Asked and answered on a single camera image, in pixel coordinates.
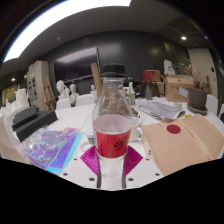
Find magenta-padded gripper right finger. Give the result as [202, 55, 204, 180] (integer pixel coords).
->
[123, 145, 165, 190]

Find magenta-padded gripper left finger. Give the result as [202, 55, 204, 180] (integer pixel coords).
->
[59, 145, 101, 190]

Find clear bottle with red label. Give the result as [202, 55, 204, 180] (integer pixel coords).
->
[92, 63, 134, 190]

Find iridescent purple sheet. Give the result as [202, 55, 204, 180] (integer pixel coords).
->
[21, 127, 84, 174]

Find beige canvas table mat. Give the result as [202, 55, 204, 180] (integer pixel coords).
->
[141, 113, 224, 177]

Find flat round red coaster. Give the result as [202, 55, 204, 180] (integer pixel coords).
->
[166, 124, 182, 135]

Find folded newspaper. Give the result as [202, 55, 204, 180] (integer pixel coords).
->
[136, 100, 186, 122]

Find white plastic chair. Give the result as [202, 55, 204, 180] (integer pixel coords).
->
[74, 93, 96, 108]
[55, 97, 72, 111]
[205, 93, 219, 116]

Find white spray bottle green label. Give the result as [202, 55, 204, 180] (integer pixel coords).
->
[128, 81, 137, 106]

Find black foam blocks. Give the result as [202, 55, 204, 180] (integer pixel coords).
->
[11, 105, 58, 143]

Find wooden easel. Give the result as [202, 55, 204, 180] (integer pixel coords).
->
[40, 76, 58, 111]

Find grey plant saucer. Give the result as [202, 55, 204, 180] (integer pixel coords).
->
[186, 103, 209, 116]

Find translucent plastic sheet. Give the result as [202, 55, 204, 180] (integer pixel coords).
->
[0, 113, 31, 164]

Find brown cardboard box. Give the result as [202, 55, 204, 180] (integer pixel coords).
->
[164, 73, 194, 103]

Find red box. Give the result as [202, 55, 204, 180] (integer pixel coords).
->
[142, 69, 162, 83]

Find white cabinet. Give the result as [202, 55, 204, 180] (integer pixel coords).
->
[25, 60, 51, 111]

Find white plaster figure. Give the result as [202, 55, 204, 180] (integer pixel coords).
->
[163, 59, 176, 76]

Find white tape ring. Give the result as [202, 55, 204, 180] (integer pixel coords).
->
[79, 141, 96, 154]

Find black wall screen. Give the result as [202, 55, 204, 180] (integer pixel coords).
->
[53, 46, 101, 83]

